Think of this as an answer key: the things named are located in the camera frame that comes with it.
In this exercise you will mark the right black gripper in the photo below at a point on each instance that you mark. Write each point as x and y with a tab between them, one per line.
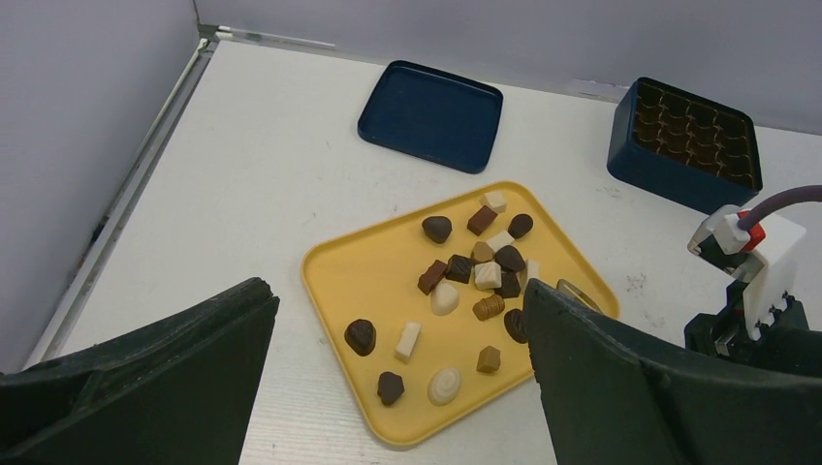
787	345

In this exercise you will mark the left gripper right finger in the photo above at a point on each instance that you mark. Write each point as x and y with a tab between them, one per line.
612	394

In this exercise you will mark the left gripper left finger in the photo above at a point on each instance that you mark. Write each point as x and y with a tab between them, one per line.
178	391

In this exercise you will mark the yellow plastic tray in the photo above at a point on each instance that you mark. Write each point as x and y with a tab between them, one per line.
373	273

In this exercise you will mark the metal serving tongs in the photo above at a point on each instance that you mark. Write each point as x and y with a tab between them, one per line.
573	293

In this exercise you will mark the dark ribbed oval chocolate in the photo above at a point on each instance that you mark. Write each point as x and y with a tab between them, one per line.
514	325

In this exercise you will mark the caramel small chocolate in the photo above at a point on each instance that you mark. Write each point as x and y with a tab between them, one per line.
489	360

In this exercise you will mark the caramel barrel chocolate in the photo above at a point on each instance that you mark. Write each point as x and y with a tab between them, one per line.
488	307

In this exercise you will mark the white swirl chocolate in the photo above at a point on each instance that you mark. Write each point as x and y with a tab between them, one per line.
444	386

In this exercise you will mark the white shell chocolate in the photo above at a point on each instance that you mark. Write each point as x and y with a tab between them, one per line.
487	276

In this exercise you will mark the white teardrop chocolate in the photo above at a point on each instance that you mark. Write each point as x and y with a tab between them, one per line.
444	299

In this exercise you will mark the dark square ridged chocolate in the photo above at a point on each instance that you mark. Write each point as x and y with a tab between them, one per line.
459	269

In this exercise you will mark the dark chocolate near edge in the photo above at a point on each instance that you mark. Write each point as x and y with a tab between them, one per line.
390	387

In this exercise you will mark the white bar chocolate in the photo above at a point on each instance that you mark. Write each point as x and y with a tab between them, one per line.
406	343

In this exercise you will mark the brown bar chocolate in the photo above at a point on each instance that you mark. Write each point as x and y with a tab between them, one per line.
432	277

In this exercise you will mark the brown rectangular chocolate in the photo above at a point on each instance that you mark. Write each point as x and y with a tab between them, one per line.
479	222

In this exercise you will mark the dark blue chocolate box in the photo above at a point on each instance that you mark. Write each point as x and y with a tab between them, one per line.
684	147

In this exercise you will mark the white square chocolate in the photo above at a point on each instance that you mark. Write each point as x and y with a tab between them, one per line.
495	200

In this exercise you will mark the dark round chocolate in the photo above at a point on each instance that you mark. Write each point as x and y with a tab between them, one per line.
437	228

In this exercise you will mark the dark blue box lid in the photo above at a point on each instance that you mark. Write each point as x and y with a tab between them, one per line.
433	115

